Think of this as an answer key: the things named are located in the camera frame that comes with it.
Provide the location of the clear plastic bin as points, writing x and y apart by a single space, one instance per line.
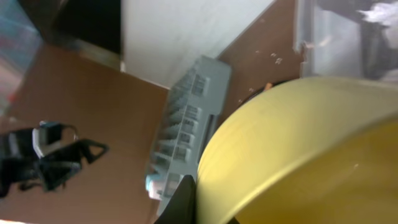
335 41

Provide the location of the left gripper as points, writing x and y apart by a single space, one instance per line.
21 165

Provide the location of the grey dishwasher rack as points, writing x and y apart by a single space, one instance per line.
188 122

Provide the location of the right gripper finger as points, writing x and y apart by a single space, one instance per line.
181 208

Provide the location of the round black tray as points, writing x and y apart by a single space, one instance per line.
259 91

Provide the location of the yellow bowl with shells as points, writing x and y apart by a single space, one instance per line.
313 150

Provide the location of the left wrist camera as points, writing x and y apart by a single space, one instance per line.
46 139

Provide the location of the wooden chopstick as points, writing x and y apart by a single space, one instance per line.
268 86

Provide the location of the white tissue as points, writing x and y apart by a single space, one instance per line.
384 14

